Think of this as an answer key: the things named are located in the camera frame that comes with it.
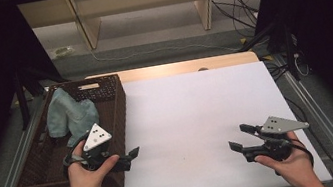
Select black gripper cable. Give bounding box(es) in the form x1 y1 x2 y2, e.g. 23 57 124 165
269 136 316 177
31 131 99 187

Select black hanging cable bundle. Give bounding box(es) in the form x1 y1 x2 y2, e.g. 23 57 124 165
209 0 264 43

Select brown woven basket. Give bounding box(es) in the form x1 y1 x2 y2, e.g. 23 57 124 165
0 72 142 187

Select blue-grey cloth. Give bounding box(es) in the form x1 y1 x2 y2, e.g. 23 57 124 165
41 82 104 151

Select person's left hand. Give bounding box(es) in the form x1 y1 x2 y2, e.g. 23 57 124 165
60 135 126 187

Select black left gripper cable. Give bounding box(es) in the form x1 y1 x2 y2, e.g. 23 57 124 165
31 131 99 187

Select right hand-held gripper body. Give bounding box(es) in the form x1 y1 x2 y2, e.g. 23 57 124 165
237 110 315 167

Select black tripod stand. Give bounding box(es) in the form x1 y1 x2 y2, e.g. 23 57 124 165
233 11 306 90
10 60 76 132

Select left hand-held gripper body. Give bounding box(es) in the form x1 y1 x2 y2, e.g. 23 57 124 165
73 120 123 174

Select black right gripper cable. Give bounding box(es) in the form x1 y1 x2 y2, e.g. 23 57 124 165
269 136 316 177

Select white table sheet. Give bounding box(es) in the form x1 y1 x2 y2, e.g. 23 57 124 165
29 52 333 187

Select white floor cable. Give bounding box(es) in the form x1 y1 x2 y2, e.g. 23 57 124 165
89 25 244 75

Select person's right hand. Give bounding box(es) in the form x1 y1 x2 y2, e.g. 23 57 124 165
251 128 321 187

